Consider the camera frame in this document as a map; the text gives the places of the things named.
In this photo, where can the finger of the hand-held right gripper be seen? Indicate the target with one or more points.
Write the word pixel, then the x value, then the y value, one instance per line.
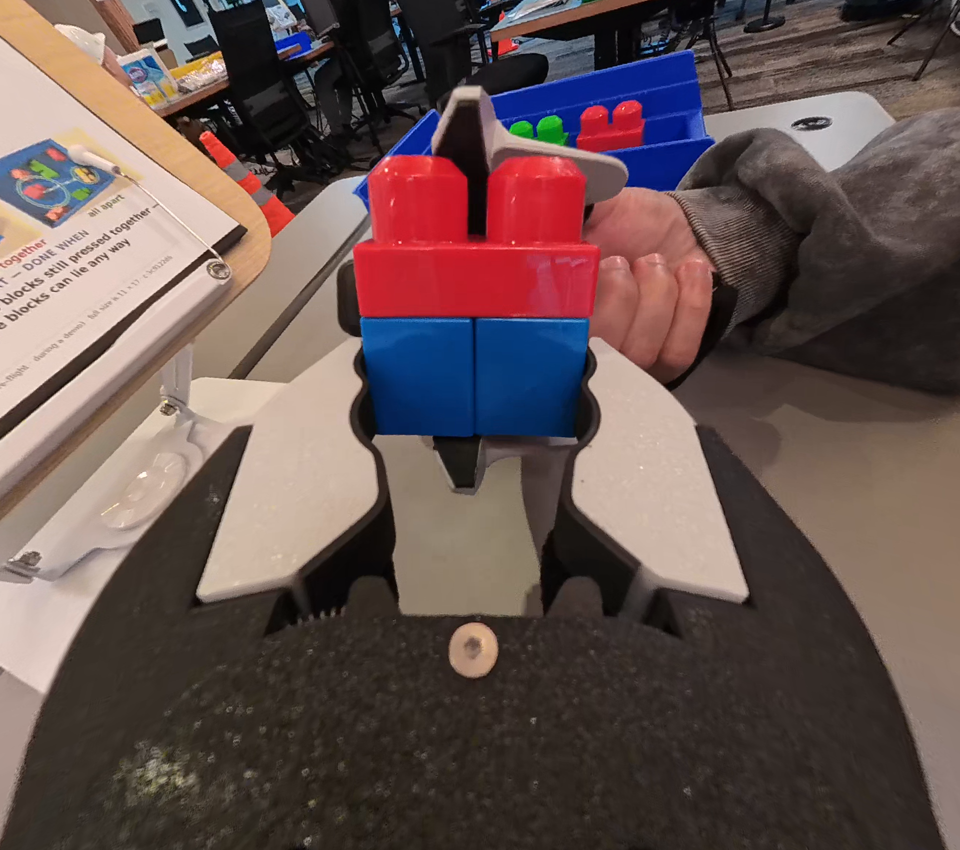
pixel 562 164
pixel 469 464

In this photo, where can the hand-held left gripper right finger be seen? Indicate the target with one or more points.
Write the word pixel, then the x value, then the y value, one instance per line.
pixel 660 505

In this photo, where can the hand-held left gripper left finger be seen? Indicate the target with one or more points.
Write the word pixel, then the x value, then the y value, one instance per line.
pixel 300 490

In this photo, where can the red two-stud toy block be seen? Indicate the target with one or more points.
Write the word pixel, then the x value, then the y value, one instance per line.
pixel 611 130
pixel 472 280

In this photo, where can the blue plastic bin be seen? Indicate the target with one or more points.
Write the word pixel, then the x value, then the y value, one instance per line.
pixel 600 82

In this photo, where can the blue tall toy block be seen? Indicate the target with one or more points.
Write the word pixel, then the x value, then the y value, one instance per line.
pixel 416 378

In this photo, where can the person's right forearm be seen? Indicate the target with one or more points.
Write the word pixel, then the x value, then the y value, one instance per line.
pixel 825 250

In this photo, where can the grey desk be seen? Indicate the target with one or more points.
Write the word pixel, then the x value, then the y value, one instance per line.
pixel 825 490

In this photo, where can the black desk grommet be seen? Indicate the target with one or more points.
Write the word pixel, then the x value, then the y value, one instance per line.
pixel 810 123

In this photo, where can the person's right hand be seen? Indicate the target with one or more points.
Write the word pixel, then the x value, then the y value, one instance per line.
pixel 652 280

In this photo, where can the orange traffic cone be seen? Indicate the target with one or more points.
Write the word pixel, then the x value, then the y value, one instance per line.
pixel 259 198
pixel 501 25

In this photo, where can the long wooden table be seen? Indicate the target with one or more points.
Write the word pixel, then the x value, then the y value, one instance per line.
pixel 540 18

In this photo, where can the printed instruction sheet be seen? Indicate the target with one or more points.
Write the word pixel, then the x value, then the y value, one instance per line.
pixel 75 280

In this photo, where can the white blue packet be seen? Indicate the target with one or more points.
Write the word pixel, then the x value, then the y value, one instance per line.
pixel 150 78

